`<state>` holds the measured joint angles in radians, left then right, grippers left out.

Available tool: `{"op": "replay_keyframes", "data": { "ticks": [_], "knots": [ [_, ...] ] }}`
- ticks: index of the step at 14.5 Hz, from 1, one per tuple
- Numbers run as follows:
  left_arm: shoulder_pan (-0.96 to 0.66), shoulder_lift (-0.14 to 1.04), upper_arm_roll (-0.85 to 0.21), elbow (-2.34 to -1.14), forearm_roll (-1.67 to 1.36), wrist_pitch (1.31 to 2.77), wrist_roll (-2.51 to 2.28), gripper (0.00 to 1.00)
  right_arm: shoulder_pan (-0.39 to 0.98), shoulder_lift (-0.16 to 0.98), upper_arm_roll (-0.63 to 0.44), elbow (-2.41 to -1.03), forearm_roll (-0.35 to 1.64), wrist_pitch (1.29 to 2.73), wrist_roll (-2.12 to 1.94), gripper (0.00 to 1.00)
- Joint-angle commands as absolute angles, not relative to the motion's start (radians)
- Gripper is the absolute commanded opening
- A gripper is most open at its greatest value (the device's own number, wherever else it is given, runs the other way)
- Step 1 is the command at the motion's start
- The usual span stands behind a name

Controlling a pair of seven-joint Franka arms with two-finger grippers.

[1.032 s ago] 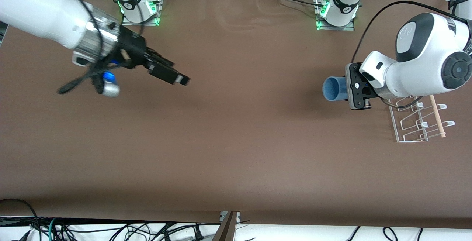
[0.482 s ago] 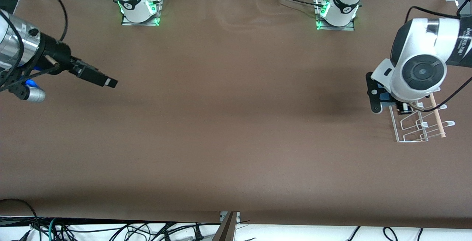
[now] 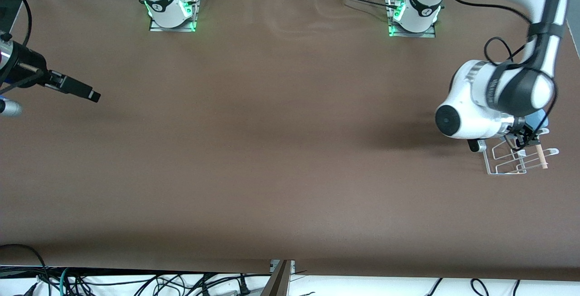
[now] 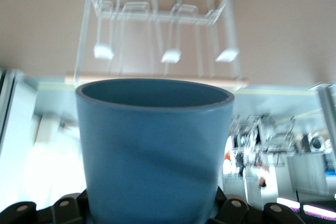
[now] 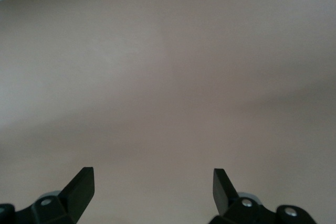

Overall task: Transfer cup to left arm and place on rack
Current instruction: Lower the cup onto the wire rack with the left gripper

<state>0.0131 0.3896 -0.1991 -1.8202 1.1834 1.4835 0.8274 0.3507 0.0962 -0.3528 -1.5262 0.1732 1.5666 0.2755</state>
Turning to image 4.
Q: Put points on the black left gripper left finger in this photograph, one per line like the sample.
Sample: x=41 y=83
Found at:
x=52 y=208

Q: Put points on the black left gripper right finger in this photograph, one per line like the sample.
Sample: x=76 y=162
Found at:
x=249 y=209

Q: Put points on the blue plastic cup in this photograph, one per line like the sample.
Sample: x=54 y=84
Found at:
x=152 y=150

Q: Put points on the white lab cabinet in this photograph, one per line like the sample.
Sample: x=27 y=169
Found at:
x=307 y=174

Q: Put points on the metal lab shelf trolley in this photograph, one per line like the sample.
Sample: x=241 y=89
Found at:
x=265 y=134

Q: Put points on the brown table cover sheet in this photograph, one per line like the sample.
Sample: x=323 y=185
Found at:
x=283 y=24

